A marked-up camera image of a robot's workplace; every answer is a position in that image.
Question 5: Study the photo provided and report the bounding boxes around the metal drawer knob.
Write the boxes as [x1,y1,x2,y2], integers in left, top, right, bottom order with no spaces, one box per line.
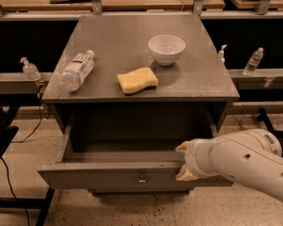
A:
[138,175,148,186]

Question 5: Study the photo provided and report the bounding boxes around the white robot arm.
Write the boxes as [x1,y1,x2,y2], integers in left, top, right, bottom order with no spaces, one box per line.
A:
[176,129,283,202]

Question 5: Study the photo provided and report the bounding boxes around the black floor cable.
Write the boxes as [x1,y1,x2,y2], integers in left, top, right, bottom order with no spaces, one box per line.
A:
[0,88,45,226]

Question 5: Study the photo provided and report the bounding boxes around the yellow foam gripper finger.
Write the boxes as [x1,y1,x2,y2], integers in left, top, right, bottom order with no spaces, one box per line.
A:
[175,141,190,153]
[176,165,197,182]

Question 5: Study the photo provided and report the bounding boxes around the clear pump sanitizer bottle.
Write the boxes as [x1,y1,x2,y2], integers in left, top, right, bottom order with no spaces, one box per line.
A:
[20,57,41,81]

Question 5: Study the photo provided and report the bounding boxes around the white bowl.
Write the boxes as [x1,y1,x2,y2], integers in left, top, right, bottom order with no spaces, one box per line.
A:
[148,35,186,66]

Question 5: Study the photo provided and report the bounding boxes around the wooden back desk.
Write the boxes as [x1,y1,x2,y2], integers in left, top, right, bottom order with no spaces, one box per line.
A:
[0,0,194,11]

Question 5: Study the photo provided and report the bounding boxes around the yellow sponge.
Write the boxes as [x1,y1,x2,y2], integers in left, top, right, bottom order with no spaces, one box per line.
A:
[118,67,158,94]

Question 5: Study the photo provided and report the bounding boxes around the small white pump bottle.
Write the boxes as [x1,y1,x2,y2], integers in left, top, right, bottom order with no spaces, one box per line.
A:
[218,44,227,64]

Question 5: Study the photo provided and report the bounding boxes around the black table leg frame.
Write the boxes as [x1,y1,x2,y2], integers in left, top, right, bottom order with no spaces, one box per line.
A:
[0,105,55,226]

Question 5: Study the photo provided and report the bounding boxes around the clear plastic water bottle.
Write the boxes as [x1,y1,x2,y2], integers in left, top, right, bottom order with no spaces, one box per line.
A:
[59,50,95,91]

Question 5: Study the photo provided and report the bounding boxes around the upright clear water bottle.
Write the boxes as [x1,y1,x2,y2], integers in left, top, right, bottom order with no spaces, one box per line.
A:
[243,47,264,75]

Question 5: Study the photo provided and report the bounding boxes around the black stand leg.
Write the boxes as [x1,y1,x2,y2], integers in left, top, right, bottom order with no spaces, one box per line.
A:
[257,107,283,156]

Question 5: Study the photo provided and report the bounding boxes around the grey wooden cabinet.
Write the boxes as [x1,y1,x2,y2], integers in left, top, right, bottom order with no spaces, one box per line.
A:
[43,14,239,138]

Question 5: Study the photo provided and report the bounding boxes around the grey top drawer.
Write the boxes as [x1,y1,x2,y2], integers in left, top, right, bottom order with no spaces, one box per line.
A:
[38,119,231,194]

